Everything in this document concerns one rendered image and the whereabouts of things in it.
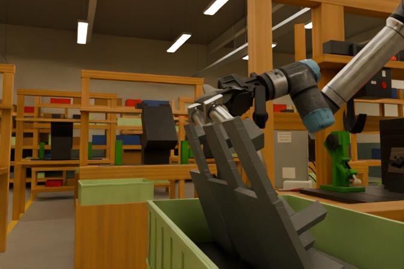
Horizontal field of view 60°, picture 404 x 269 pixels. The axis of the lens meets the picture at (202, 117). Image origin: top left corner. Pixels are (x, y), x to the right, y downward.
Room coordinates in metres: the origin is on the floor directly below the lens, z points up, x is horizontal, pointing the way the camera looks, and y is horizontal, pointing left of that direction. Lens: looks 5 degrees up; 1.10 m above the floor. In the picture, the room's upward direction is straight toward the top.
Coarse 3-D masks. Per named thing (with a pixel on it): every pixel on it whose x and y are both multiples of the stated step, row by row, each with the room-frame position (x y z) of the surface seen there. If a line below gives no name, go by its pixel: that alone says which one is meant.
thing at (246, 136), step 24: (240, 120) 0.44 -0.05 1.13; (240, 144) 0.45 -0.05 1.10; (264, 144) 0.46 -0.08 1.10; (264, 168) 0.44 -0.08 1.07; (240, 192) 0.55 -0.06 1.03; (264, 192) 0.45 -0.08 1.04; (264, 216) 0.50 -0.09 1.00; (288, 216) 0.44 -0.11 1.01; (264, 240) 0.56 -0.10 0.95; (288, 240) 0.46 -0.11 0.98; (288, 264) 0.50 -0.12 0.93; (312, 264) 0.54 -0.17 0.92; (336, 264) 0.51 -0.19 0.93
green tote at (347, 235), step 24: (168, 216) 0.92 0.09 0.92; (192, 216) 0.94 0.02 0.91; (336, 216) 0.82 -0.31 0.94; (360, 216) 0.74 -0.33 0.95; (168, 240) 0.65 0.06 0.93; (192, 240) 0.94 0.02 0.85; (336, 240) 0.82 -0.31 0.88; (360, 240) 0.75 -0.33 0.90; (384, 240) 0.68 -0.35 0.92; (168, 264) 0.65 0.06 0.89; (192, 264) 0.49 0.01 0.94; (360, 264) 0.75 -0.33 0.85; (384, 264) 0.69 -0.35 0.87
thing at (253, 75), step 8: (224, 80) 0.87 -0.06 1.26; (232, 80) 0.87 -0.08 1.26; (240, 80) 0.87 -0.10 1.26; (248, 80) 0.89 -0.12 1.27; (256, 80) 0.90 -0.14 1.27; (264, 80) 0.87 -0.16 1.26; (224, 88) 0.85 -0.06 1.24; (248, 88) 0.88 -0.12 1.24; (272, 88) 0.87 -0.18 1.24; (240, 96) 0.83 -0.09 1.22; (248, 96) 0.85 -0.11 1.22; (272, 96) 0.88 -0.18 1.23; (224, 104) 0.89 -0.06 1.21; (232, 104) 0.85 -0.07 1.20; (240, 104) 0.86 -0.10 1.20; (248, 104) 0.87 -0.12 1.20; (240, 112) 0.88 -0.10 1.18
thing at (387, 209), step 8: (352, 208) 1.14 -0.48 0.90; (360, 208) 1.14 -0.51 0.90; (368, 208) 1.14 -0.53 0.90; (376, 208) 1.14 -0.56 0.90; (384, 208) 1.14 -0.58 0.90; (392, 208) 1.14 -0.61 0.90; (400, 208) 1.14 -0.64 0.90; (384, 216) 1.11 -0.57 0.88; (392, 216) 1.12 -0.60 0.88; (400, 216) 1.13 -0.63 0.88
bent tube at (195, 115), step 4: (196, 104) 0.82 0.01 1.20; (200, 104) 0.82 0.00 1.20; (188, 108) 0.81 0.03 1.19; (192, 108) 0.82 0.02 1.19; (196, 108) 0.83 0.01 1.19; (200, 108) 0.83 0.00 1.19; (188, 112) 0.82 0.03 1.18; (192, 112) 0.82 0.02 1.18; (196, 112) 0.82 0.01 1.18; (200, 112) 0.82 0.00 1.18; (188, 116) 0.84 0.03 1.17; (192, 116) 0.82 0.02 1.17; (196, 116) 0.81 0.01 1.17; (200, 116) 0.81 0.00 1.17; (188, 120) 0.85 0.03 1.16; (192, 120) 0.84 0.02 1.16; (196, 120) 0.81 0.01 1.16; (200, 120) 0.80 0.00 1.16; (196, 124) 0.82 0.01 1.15; (200, 124) 0.80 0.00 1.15; (204, 124) 0.79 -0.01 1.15; (212, 152) 0.78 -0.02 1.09; (216, 160) 0.78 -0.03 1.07; (216, 164) 0.78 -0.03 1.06; (216, 168) 0.79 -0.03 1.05; (220, 168) 0.78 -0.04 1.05; (220, 172) 0.79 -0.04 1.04; (220, 176) 0.80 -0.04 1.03
